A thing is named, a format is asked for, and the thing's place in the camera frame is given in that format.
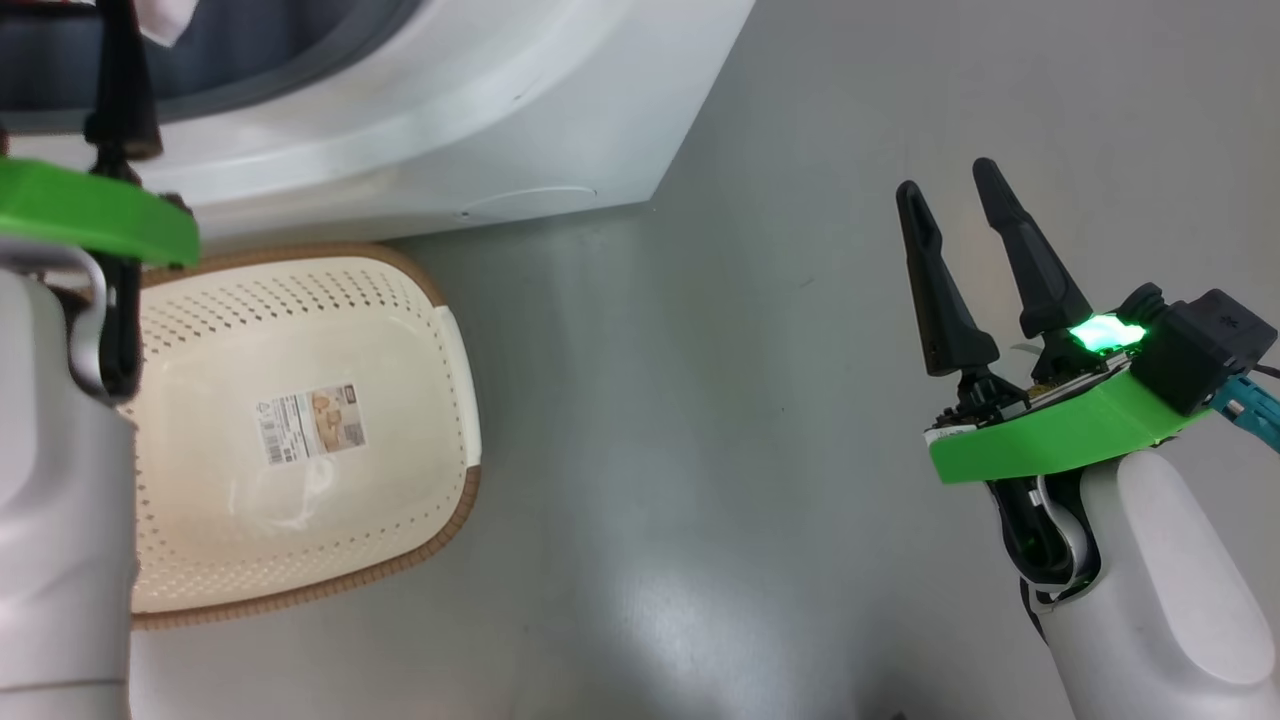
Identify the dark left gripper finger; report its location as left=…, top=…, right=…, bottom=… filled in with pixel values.
left=84, top=0, right=163, bottom=166

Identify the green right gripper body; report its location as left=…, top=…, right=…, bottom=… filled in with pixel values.
left=925, top=315, right=1211, bottom=606

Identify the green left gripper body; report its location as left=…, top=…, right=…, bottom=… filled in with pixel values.
left=0, top=150, right=201, bottom=401

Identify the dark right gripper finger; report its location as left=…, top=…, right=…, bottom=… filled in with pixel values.
left=895, top=180, right=1001, bottom=378
left=972, top=157, right=1094, bottom=339

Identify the red and white striped garment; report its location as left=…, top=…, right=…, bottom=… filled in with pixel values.
left=40, top=0, right=198, bottom=48

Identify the grey rubber door gasket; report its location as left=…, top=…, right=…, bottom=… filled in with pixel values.
left=0, top=0, right=421, bottom=136

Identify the basket product label sticker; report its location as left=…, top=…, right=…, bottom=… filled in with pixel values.
left=258, top=382, right=367, bottom=467

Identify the white front-load washing machine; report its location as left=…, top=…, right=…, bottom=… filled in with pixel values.
left=0, top=0, right=757, bottom=251

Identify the cream laundry basket brown rim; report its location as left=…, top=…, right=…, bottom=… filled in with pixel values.
left=45, top=242, right=483, bottom=632

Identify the round washer filter cover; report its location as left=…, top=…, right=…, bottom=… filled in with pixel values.
left=455, top=186, right=598, bottom=221

